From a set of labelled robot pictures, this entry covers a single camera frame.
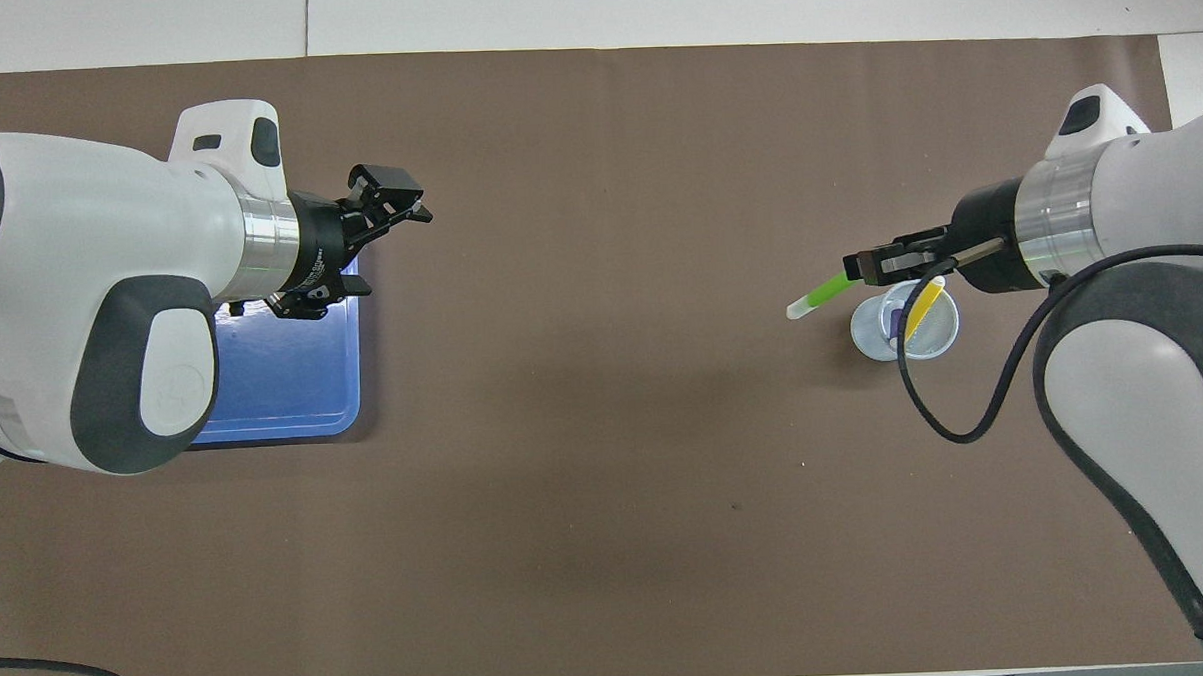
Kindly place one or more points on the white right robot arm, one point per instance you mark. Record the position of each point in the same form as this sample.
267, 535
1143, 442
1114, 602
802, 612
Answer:
1143, 359

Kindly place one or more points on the blue plastic tray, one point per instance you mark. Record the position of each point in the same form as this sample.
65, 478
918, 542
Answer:
293, 389

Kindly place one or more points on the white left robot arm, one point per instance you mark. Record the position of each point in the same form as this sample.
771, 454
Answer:
100, 295

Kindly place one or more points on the yellow pen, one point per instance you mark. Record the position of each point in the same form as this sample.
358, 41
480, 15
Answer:
926, 307

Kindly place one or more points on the green pen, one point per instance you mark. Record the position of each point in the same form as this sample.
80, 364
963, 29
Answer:
820, 295

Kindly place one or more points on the purple pen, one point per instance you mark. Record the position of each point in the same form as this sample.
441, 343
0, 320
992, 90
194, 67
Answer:
893, 326

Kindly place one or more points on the brown paper table mat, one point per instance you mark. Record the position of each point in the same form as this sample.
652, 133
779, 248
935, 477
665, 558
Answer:
606, 478

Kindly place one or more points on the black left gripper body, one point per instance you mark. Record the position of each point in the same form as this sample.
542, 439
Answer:
323, 248

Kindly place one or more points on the white mesh pen cup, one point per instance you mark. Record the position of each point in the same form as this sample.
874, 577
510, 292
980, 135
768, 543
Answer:
867, 334

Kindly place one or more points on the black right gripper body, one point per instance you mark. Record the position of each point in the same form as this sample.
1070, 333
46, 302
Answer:
988, 239

